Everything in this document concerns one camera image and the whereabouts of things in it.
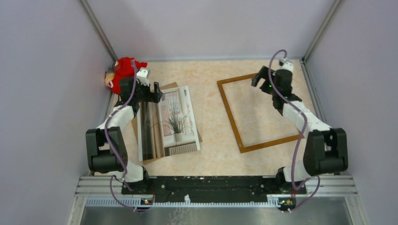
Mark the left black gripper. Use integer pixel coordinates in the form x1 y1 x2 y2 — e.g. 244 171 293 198
133 77 162 103

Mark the plant window photo print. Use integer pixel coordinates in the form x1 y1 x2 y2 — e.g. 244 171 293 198
137 85 201 162

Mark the brown cardboard backing board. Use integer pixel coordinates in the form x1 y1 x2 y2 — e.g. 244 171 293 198
131 82 203 165

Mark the wooden picture frame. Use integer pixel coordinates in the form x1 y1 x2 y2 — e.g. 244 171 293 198
217 74 301 153

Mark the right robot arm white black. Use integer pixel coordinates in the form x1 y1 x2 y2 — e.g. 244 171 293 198
251 63 349 193

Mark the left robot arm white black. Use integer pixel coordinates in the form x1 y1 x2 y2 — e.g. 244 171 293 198
85 78 163 195

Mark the red cloth doll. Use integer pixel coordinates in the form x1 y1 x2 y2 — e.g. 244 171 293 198
104 57 148 95

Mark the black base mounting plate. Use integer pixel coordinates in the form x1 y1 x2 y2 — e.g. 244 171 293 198
121 176 292 203

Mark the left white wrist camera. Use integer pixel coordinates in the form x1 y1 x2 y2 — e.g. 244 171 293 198
137 67 150 87

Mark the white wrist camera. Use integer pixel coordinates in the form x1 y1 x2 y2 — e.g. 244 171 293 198
279 58 294 73
137 67 150 87

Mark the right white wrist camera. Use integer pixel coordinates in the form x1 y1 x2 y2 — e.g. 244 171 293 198
279 58 294 73

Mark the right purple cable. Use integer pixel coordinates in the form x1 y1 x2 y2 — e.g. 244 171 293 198
268 49 321 213

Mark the purple cable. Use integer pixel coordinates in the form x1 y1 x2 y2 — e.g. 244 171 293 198
104 60 155 213
268 49 321 213

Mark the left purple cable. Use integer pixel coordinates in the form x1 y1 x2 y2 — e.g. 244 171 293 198
104 60 155 213

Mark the aluminium front rail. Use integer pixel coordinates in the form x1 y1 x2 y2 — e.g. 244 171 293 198
68 175 367 225

